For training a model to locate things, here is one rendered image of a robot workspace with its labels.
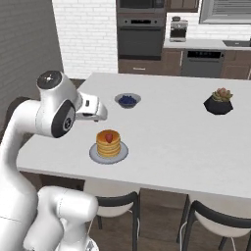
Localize brown wall cupboard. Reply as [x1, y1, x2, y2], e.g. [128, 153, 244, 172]
[165, 0, 200, 14]

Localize grey bowl of blueberries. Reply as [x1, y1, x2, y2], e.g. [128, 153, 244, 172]
[114, 92, 142, 110]

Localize dark sink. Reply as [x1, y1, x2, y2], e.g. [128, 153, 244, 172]
[222, 38, 251, 48]

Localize brown base cupboards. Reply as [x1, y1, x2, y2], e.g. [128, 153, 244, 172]
[118, 47, 251, 80]

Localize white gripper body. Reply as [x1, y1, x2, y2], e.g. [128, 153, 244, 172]
[75, 100, 109, 124]

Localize black microwave oven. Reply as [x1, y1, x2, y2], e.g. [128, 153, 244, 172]
[116, 0, 167, 14]

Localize dark grey dishwasher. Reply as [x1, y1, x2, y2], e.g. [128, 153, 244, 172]
[180, 48, 226, 78]

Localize black built-in oven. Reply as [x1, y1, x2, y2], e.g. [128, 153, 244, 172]
[117, 13, 167, 61]

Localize succulent in black pot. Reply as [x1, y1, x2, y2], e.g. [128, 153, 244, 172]
[203, 86, 234, 116]

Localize red strawberry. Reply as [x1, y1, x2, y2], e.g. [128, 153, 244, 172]
[104, 132, 115, 144]

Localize stack of pancakes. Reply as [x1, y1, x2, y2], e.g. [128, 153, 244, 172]
[95, 128, 122, 160]

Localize black and white chair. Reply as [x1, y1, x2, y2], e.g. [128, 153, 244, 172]
[176, 191, 251, 251]
[82, 178, 142, 251]

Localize window with grey blinds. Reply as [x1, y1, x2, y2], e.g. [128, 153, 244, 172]
[198, 0, 251, 25]

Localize grey plate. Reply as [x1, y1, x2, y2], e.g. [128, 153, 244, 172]
[88, 140, 129, 166]

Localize silver coffee machine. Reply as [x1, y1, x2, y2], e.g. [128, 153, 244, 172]
[169, 15, 189, 43]

